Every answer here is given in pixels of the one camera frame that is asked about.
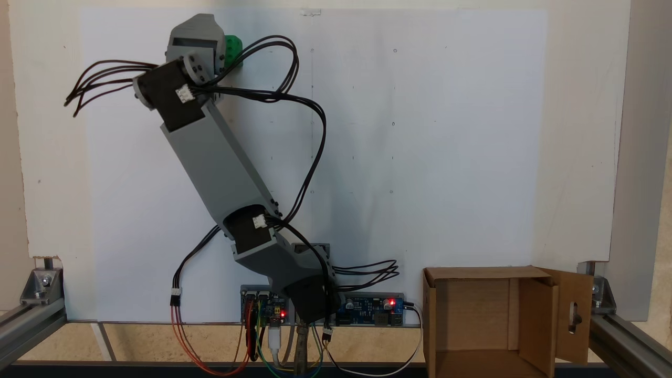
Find green dice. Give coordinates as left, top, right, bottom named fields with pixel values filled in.
left=224, top=35, right=244, bottom=72

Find white paper sheet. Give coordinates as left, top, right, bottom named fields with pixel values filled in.
left=79, top=8, right=549, bottom=323

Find white USB plug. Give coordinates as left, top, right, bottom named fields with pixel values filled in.
left=267, top=324, right=283, bottom=364

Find blue circuit board red light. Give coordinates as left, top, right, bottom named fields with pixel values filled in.
left=336, top=292, right=405, bottom=328

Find brown cardboard box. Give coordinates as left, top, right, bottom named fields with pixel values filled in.
left=423, top=265, right=595, bottom=378

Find black gripper cable bundle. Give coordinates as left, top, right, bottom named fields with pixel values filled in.
left=64, top=60, right=159, bottom=118

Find long black arm cable bundle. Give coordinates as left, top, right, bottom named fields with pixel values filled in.
left=209, top=35, right=328, bottom=227

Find black cable with white plug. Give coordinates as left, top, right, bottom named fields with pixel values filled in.
left=170, top=225, right=222, bottom=307

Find orange red wire pair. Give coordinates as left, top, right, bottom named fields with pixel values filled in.
left=171, top=304, right=255, bottom=376

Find grey corner bracket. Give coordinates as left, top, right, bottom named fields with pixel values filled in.
left=577, top=261, right=618, bottom=314
left=20, top=256, right=65, bottom=306

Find black base cable bundle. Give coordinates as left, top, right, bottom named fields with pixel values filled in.
left=331, top=259, right=400, bottom=292

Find coloured jumper wire bundle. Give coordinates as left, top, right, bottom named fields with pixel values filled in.
left=246, top=299, right=324, bottom=378

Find aluminium frame rail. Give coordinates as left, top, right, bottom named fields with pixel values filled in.
left=0, top=299, right=68, bottom=369
left=588, top=310, right=672, bottom=378

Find thin white cable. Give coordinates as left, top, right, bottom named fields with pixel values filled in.
left=323, top=307, right=424, bottom=377

